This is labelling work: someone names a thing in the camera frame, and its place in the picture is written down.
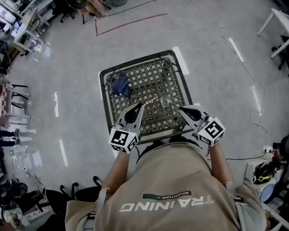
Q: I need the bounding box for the black floor cable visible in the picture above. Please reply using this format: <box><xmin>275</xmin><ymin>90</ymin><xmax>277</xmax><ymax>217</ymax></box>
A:
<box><xmin>96</xmin><ymin>0</ymin><xmax>166</xmax><ymax>19</ymax></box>

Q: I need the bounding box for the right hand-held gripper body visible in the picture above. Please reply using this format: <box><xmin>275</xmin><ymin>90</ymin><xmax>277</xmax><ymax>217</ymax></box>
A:
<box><xmin>186</xmin><ymin>104</ymin><xmax>226</xmax><ymax>148</ymax></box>

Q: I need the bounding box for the black frame chair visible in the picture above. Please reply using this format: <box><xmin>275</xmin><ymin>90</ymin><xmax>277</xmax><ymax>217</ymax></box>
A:
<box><xmin>10</xmin><ymin>83</ymin><xmax>32</xmax><ymax>119</ymax></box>

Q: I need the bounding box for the person's beige shirt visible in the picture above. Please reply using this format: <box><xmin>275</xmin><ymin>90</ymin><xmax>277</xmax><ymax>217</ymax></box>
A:
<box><xmin>65</xmin><ymin>138</ymin><xmax>267</xmax><ymax>231</ymax></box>

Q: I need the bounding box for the black lattice table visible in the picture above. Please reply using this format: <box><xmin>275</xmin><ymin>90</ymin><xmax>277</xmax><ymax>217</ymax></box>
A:
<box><xmin>99</xmin><ymin>50</ymin><xmax>195</xmax><ymax>145</ymax></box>

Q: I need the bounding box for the blue cloth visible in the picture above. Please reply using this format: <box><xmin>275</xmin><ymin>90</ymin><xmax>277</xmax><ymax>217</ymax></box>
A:
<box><xmin>110</xmin><ymin>72</ymin><xmax>132</xmax><ymax>99</ymax></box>

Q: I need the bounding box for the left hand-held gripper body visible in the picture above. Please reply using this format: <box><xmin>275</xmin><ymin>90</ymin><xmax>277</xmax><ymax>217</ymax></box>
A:
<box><xmin>108</xmin><ymin>107</ymin><xmax>142</xmax><ymax>155</ymax></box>

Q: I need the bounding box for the red white striped straw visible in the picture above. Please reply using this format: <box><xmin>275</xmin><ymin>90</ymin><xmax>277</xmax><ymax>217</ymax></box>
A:
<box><xmin>134</xmin><ymin>96</ymin><xmax>161</xmax><ymax>113</ymax></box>

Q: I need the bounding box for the person's left forearm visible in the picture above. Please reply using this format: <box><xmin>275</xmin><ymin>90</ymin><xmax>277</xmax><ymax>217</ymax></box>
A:
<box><xmin>110</xmin><ymin>150</ymin><xmax>131</xmax><ymax>190</ymax></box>

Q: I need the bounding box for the person's right forearm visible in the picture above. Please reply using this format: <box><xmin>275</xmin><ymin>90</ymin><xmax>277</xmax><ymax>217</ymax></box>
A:
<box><xmin>207</xmin><ymin>142</ymin><xmax>235</xmax><ymax>190</ymax></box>

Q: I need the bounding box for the black bag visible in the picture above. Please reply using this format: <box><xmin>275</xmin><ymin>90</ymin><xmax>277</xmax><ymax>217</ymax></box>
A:
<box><xmin>254</xmin><ymin>159</ymin><xmax>284</xmax><ymax>186</ymax></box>

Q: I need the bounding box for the white box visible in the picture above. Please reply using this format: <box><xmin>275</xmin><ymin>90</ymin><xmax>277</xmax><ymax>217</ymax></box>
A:
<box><xmin>245</xmin><ymin>162</ymin><xmax>259</xmax><ymax>183</ymax></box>

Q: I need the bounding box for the white desk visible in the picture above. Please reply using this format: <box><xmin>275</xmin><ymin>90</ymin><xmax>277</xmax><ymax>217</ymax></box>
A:
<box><xmin>13</xmin><ymin>8</ymin><xmax>52</xmax><ymax>55</ymax></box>
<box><xmin>256</xmin><ymin>8</ymin><xmax>289</xmax><ymax>59</ymax></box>

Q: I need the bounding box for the checkered cloth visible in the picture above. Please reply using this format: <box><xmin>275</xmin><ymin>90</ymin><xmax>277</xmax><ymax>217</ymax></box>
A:
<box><xmin>0</xmin><ymin>84</ymin><xmax>13</xmax><ymax>128</ymax></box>

